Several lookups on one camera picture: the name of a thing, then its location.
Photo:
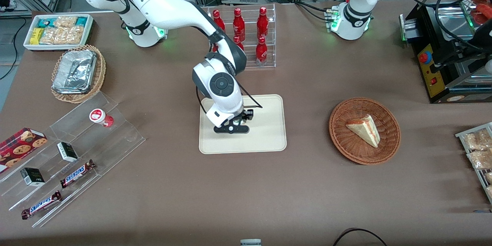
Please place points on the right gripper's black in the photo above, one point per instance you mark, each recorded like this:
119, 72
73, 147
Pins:
247, 115

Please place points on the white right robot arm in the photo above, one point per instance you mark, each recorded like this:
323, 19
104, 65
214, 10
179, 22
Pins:
169, 4

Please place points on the cream plastic tray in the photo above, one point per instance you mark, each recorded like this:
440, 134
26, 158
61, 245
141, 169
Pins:
265, 134

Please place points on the dark green gum box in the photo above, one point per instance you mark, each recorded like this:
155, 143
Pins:
67, 152
32, 177

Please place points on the tray of packaged snacks right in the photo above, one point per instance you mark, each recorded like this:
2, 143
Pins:
461, 135

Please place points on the red cola bottle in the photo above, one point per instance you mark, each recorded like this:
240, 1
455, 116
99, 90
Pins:
262, 23
239, 42
261, 52
238, 25
218, 21

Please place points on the clear acrylic bottle rack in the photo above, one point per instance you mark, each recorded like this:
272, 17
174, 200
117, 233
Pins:
269, 34

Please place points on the round brown wicker basket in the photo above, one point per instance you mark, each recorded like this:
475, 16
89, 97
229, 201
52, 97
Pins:
346, 138

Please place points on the small grey white device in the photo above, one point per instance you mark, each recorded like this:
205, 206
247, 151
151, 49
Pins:
250, 242

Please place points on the clear acrylic stepped display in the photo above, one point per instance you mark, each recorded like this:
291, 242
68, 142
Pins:
115, 138

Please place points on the red white yogurt cup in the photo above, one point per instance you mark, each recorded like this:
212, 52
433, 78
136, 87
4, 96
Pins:
100, 117

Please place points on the triangular wrapped sandwich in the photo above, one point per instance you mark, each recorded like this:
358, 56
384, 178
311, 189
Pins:
367, 130

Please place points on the oval wicker basket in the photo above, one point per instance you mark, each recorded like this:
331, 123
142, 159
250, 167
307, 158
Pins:
100, 73

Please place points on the Snickers chocolate bar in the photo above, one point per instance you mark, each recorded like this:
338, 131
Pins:
77, 173
41, 205

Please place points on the stacked foil containers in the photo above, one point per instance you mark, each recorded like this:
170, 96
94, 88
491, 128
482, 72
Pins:
75, 71

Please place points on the clear bagged crackers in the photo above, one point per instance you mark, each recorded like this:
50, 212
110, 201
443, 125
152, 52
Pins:
63, 34

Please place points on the black yellow food warmer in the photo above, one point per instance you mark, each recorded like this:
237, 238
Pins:
434, 69

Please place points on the red plaid cookie box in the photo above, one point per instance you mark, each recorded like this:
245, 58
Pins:
19, 144

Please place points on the yellow snack box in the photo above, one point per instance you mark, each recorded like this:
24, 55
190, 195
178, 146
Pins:
36, 35

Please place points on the white plastic snack bin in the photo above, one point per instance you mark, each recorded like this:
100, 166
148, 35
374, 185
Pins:
29, 44

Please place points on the bagged bread pastry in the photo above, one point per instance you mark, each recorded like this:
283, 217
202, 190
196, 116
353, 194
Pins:
476, 140
490, 190
480, 159
489, 177

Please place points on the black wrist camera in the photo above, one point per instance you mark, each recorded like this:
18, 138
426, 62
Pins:
249, 114

